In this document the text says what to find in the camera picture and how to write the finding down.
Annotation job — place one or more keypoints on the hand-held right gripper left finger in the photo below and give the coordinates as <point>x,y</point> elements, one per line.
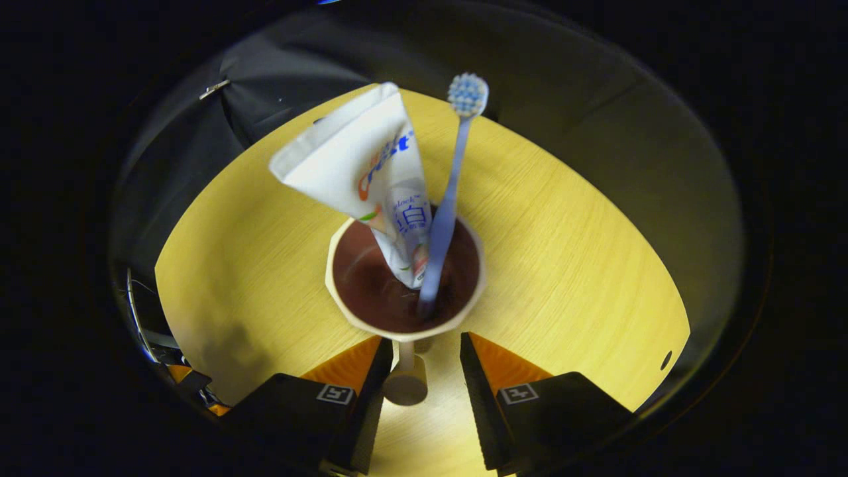
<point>371,411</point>

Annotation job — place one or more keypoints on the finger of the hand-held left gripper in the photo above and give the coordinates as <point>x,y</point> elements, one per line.
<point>192,381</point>

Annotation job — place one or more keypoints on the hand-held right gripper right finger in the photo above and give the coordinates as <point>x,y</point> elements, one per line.
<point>478,411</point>

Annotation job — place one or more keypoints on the beige cup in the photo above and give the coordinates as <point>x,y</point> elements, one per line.
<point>371,291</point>

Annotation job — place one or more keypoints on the white toothbrush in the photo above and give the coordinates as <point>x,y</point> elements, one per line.
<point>450,199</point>

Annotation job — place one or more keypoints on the white toothpaste tube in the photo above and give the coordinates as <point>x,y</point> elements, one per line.
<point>351,152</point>

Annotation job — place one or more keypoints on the silver metal clip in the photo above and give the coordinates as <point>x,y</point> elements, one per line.
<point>214,88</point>

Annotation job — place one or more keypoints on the black backdrop cloth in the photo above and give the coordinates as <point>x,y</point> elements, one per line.
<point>596,99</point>

